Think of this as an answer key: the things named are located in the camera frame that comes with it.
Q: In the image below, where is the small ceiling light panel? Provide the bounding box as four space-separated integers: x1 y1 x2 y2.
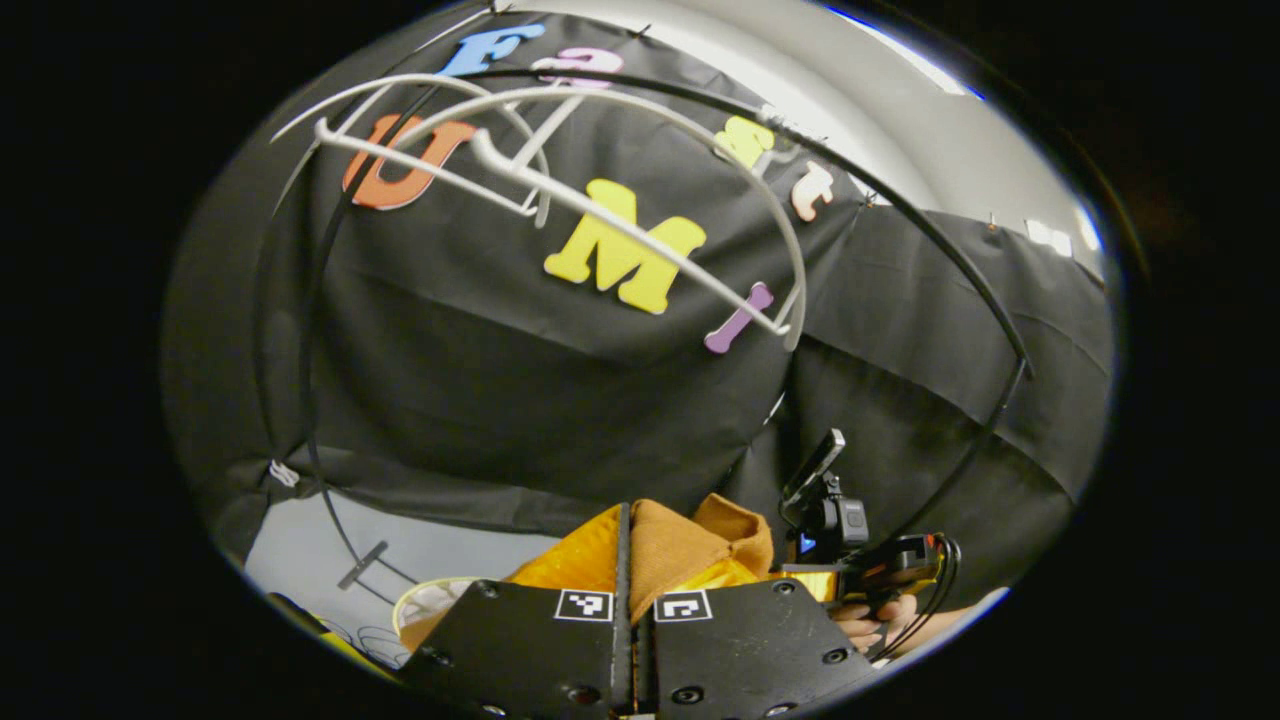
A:
1023 205 1103 259

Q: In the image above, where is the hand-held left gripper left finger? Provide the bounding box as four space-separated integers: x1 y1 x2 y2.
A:
398 501 639 720

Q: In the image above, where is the black backdrop cloth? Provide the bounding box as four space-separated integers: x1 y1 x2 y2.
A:
160 8 1117 593

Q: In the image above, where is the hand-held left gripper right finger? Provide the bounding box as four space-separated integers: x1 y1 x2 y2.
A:
638 558 884 720

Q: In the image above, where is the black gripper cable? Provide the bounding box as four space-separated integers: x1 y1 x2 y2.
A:
872 536 964 663

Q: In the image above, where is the brown shirt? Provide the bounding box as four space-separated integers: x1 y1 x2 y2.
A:
629 492 777 597

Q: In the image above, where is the white clothes hanger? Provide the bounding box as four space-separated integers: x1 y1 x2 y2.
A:
268 71 554 230
398 84 810 353

